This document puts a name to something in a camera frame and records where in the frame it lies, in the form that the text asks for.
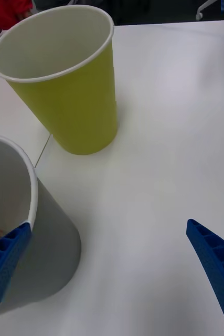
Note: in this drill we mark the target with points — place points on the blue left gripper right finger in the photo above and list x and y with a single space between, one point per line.
216 267

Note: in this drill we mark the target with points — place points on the grey plastic waste bin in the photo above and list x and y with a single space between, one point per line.
48 249

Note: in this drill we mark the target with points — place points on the person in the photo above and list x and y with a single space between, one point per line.
4 10

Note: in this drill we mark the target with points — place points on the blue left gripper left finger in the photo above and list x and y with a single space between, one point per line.
4 262

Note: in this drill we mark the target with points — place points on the yellow-green plastic waste bin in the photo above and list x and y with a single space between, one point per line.
77 110

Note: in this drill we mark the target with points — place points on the white office chair base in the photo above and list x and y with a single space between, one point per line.
203 10

